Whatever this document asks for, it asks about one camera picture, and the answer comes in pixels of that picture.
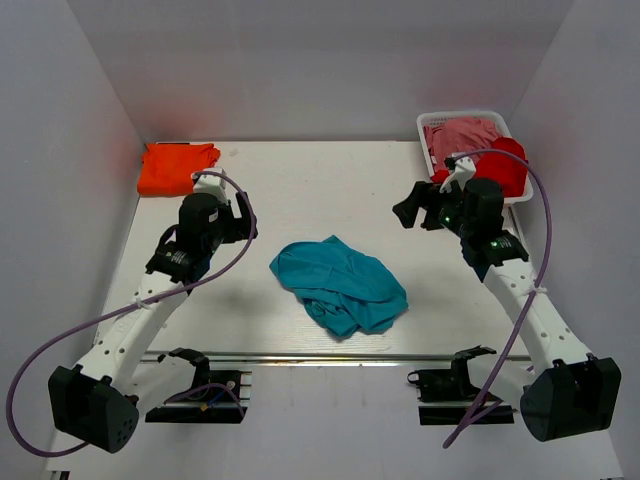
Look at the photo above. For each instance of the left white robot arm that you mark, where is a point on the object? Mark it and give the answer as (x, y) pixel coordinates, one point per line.
(102, 397)

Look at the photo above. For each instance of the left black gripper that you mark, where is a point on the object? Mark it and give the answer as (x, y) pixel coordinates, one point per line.
(239, 220)

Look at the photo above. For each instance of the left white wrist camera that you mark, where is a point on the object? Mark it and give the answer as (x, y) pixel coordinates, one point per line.
(209, 182)

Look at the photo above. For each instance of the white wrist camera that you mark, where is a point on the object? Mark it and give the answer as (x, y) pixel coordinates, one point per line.
(209, 182)
(461, 169)

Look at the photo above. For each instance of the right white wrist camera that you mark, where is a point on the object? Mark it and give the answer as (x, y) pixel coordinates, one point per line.
(461, 169)

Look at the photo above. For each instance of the red t-shirt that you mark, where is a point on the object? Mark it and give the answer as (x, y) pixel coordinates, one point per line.
(511, 175)

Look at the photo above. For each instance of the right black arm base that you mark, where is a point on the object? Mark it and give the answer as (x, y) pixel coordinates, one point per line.
(445, 394)

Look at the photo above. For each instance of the white plastic basket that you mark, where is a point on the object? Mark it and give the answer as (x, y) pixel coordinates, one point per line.
(436, 118)

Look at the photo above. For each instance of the folded orange t-shirt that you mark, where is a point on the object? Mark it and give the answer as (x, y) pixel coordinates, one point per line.
(167, 168)

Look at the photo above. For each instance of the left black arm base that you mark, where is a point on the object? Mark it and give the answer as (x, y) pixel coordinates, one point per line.
(215, 396)

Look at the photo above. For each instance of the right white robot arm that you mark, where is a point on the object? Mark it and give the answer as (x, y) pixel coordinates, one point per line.
(568, 391)

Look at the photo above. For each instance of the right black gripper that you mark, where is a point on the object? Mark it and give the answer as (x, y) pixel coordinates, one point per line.
(428, 204)

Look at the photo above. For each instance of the pink t-shirt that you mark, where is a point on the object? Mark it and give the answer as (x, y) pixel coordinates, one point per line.
(458, 135)

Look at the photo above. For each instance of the teal t-shirt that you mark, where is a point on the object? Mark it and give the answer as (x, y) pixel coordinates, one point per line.
(341, 289)

